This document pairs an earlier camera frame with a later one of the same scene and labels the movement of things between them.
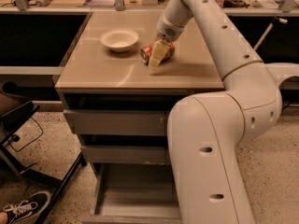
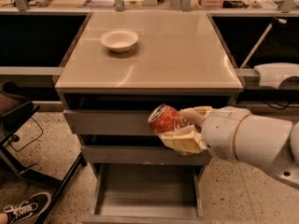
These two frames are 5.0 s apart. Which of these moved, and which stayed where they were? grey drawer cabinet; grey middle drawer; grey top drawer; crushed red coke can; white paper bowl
Moved: crushed red coke can
Stayed: white paper bowl; grey middle drawer; grey drawer cabinet; grey top drawer
